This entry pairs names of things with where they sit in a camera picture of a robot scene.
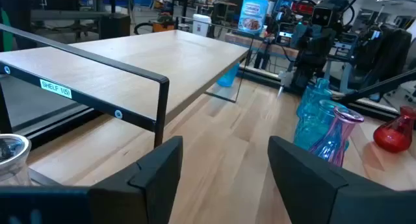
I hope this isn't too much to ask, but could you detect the tall blue embossed glass vase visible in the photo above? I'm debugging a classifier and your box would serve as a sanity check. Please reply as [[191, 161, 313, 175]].
[[295, 77, 333, 119]]

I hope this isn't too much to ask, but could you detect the clear conical glass vase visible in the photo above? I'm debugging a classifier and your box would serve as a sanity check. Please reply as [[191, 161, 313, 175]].
[[0, 134, 33, 187]]

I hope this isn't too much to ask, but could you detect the orange black vacuum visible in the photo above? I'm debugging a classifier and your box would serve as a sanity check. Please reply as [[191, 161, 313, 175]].
[[133, 12, 176, 35]]

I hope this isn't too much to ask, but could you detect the pink flared diamond-pattern vase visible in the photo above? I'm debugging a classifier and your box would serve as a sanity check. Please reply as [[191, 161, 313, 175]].
[[308, 106, 365, 168]]

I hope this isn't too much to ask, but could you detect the black aluminium cross rail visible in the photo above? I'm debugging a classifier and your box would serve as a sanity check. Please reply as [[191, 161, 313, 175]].
[[12, 66, 402, 150]]

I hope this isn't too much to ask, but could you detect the wooden shelf black metal frame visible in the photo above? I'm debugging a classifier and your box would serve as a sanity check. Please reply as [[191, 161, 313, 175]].
[[0, 18, 257, 150]]

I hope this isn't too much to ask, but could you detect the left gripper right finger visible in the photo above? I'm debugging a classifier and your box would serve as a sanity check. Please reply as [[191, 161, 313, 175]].
[[267, 135, 416, 224]]

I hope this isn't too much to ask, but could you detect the round red flared glass vase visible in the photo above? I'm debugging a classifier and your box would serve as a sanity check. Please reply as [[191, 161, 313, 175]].
[[372, 105, 416, 153]]

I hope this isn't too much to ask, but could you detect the white bin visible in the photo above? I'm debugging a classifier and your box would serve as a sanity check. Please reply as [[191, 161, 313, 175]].
[[192, 14, 212, 38]]

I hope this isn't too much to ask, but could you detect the black jacket on chair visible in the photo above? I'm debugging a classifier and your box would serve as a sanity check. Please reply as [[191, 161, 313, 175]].
[[356, 27, 413, 88]]

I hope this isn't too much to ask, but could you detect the black workbench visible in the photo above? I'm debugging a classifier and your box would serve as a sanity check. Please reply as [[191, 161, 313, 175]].
[[31, 0, 133, 40]]

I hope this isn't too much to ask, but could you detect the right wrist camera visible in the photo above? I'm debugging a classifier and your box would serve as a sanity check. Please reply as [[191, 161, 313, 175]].
[[311, 5, 335, 27]]

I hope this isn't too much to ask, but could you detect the blue printed package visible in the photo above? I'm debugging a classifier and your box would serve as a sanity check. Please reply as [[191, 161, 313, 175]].
[[237, 0, 270, 35]]

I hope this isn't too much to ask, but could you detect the small blue glass vase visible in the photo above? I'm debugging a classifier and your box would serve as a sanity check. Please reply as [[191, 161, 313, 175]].
[[216, 63, 241, 88]]

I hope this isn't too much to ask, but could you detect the black aluminium side frame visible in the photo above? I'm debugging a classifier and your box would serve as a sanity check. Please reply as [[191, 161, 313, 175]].
[[333, 68, 416, 105]]

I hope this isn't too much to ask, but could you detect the wooden workbench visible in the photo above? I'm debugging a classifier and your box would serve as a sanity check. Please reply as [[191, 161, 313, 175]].
[[224, 32, 326, 61]]

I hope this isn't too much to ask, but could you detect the wide blue zigzag glass vase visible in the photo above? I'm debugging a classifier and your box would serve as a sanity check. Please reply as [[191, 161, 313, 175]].
[[293, 99, 350, 153]]

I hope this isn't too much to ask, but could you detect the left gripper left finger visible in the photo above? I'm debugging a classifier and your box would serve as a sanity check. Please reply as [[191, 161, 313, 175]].
[[0, 135, 184, 224]]

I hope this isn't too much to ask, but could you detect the white shelf label sticker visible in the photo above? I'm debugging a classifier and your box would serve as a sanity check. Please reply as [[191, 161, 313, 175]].
[[39, 78, 73, 100]]

